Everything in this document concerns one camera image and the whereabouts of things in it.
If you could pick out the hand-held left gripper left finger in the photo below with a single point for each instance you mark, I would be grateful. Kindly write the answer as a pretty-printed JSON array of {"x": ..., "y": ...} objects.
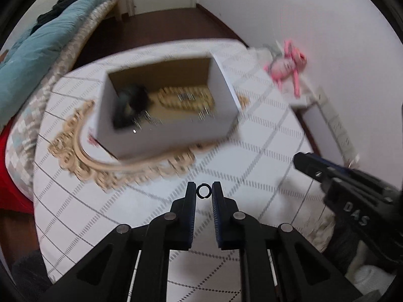
[{"x": 190, "y": 214}]

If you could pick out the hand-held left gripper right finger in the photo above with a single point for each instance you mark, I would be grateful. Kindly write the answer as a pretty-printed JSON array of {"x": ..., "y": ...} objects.
[{"x": 217, "y": 214}]

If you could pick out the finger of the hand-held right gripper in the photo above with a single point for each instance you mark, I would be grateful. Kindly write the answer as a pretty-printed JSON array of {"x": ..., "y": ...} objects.
[
  {"x": 352, "y": 173},
  {"x": 310, "y": 165}
]

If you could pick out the white cardboard box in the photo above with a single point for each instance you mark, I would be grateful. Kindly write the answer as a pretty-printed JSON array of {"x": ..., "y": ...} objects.
[{"x": 163, "y": 138}]

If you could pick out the black wrist band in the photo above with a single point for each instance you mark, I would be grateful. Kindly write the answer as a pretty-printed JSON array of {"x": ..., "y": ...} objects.
[{"x": 132, "y": 100}]

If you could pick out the white cloth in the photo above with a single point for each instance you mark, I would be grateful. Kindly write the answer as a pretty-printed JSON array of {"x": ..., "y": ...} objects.
[{"x": 368, "y": 273}]

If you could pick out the table with patterned tablecloth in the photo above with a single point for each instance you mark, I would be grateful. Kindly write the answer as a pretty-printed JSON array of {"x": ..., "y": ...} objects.
[{"x": 94, "y": 210}]

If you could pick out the pink plush toy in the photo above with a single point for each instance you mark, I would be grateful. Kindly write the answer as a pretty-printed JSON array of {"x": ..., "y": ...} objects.
[{"x": 285, "y": 67}]

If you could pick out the red bed sheet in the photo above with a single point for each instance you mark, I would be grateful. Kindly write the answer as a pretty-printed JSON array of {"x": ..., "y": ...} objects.
[{"x": 9, "y": 179}]

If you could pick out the wooden bed leg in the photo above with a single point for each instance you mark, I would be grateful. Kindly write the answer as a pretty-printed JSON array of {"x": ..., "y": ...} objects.
[{"x": 117, "y": 12}]

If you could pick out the blue quilt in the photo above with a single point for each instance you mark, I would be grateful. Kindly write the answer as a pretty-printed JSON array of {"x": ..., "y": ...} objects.
[{"x": 47, "y": 47}]

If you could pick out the black clothing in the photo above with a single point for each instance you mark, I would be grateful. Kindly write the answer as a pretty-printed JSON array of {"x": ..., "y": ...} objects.
[{"x": 53, "y": 12}]

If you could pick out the white wall outlet strip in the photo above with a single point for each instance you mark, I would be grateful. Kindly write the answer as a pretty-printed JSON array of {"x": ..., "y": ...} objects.
[{"x": 338, "y": 125}]

